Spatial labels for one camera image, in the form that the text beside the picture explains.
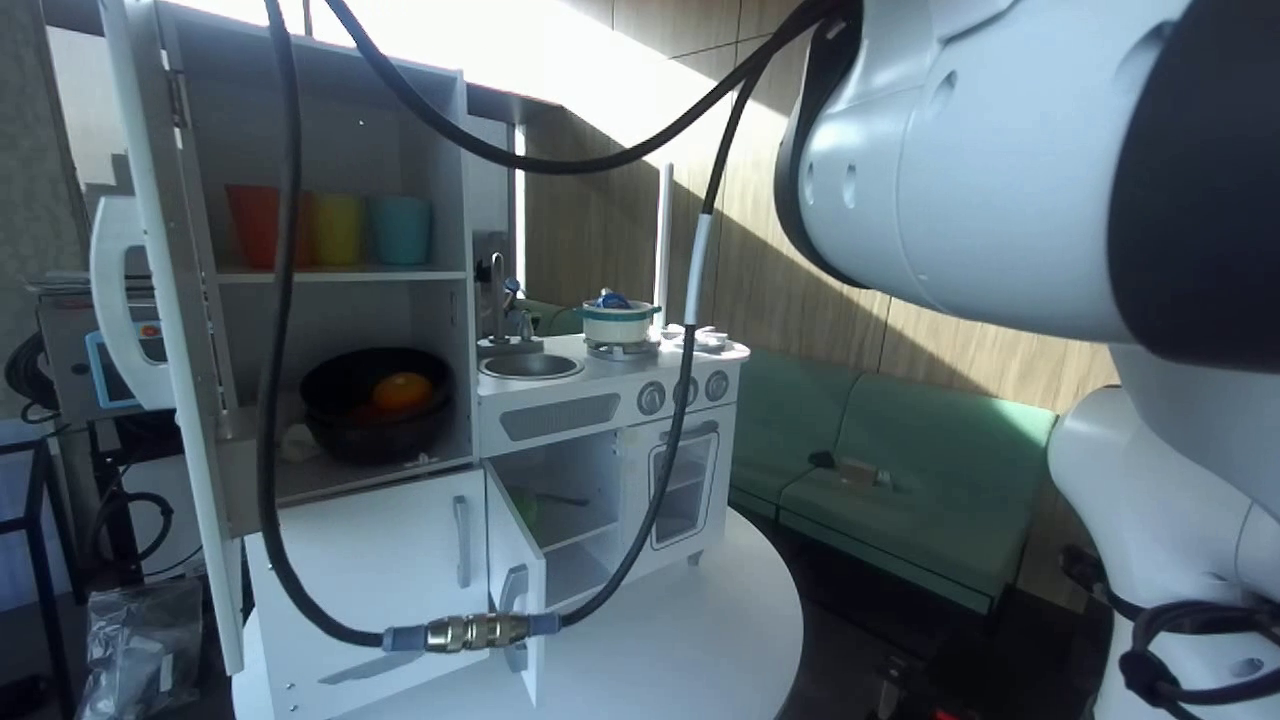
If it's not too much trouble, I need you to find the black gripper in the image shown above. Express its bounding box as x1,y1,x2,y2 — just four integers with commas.
119,240,171,367

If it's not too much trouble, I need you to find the white freezer door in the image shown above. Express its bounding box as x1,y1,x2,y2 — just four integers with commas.
234,464,497,720

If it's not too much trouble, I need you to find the small white cupboard door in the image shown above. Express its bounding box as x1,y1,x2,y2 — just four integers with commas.
480,457,553,714

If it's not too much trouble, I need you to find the white oven door with window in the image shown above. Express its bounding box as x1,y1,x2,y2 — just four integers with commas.
642,416,725,555

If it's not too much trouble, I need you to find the grey equipment box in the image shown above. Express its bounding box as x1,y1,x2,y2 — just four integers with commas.
27,273,98,431

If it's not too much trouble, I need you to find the orange plastic cup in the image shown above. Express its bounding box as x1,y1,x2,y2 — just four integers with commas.
218,179,318,277

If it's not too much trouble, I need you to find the small white item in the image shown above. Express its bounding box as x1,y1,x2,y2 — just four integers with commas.
273,416,323,464

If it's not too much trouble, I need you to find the yellow-green plastic cup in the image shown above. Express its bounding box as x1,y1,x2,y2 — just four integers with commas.
306,187,366,273

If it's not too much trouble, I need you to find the black bowl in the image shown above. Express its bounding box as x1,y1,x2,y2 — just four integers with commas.
295,343,459,469

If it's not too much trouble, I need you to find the blue plastic cup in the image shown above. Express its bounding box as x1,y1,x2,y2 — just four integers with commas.
365,194,436,273

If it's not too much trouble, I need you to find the orange toy fruit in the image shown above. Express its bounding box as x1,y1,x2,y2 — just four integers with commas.
366,367,441,419

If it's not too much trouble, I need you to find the black equipment cart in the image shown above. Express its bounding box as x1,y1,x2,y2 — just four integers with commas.
0,419,89,720

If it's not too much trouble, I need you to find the white toy kitchen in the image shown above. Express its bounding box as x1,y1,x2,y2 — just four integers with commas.
154,0,751,720

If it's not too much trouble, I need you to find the grey toy faucet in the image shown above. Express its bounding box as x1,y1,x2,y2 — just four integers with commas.
467,228,533,362

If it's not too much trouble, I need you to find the crumpled clear plastic bag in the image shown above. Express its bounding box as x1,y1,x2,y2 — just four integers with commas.
74,576,210,720

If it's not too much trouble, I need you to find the grey toy sink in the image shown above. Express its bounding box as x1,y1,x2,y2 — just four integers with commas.
472,336,580,383

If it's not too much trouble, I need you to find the green toy item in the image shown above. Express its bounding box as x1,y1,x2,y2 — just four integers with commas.
523,296,590,339

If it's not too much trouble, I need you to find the white pot with teal rim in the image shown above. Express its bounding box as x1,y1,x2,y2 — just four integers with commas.
580,290,666,366

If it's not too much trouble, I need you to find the white vertical pole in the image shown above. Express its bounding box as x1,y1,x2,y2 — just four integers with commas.
648,158,675,325

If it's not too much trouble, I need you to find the round white table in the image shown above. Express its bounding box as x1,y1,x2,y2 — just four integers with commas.
227,505,807,720

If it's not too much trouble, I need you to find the green cushioned bench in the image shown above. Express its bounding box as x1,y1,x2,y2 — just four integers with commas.
725,339,1062,622

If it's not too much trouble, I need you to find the black cable with white sleeve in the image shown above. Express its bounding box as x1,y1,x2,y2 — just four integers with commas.
250,0,860,662

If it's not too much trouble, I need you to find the plain black cable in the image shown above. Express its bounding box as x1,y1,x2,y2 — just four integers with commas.
318,0,836,179

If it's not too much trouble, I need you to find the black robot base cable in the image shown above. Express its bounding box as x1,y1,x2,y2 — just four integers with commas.
1116,597,1280,714

